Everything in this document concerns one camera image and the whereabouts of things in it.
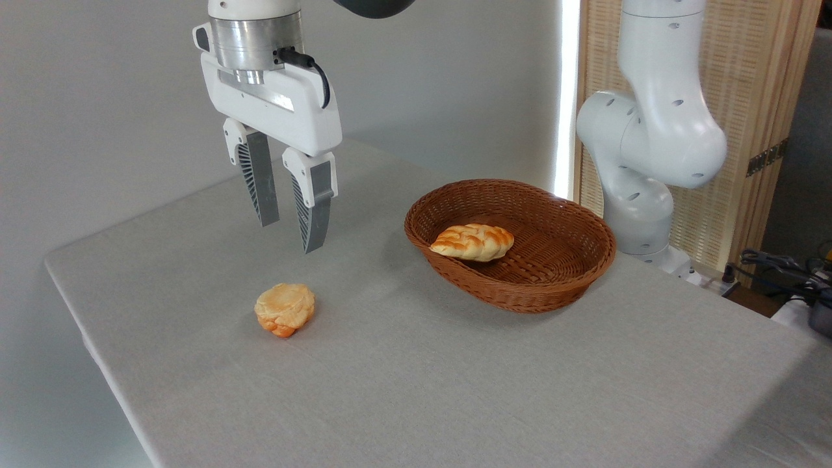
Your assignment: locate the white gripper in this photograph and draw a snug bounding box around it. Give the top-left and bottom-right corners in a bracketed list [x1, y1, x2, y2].
[193, 23, 343, 254]

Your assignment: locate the braided bread loaf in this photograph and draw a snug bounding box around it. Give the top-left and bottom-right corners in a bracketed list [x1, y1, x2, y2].
[430, 224, 515, 263]

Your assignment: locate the round bread bun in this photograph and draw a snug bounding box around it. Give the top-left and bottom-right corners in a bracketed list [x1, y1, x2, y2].
[254, 283, 317, 339]

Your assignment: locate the grey tablecloth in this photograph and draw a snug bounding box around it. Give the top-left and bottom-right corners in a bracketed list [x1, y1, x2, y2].
[44, 136, 832, 468]

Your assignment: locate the brown wicker basket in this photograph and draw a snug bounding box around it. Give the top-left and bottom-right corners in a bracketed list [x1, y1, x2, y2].
[404, 179, 617, 314]

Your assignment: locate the white power strip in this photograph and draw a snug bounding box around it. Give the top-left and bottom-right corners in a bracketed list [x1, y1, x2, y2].
[689, 265, 742, 297]

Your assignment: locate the wooden folding screen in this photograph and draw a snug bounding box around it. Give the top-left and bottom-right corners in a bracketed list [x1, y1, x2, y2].
[575, 0, 823, 280]

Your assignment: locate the black screen hinge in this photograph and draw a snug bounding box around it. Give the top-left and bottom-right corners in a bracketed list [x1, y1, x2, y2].
[746, 138, 789, 177]

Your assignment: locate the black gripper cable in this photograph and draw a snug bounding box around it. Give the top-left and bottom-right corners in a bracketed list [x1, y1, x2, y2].
[276, 47, 332, 109]

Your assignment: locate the black cable bundle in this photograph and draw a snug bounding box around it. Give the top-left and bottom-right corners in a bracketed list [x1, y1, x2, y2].
[740, 249, 832, 303]

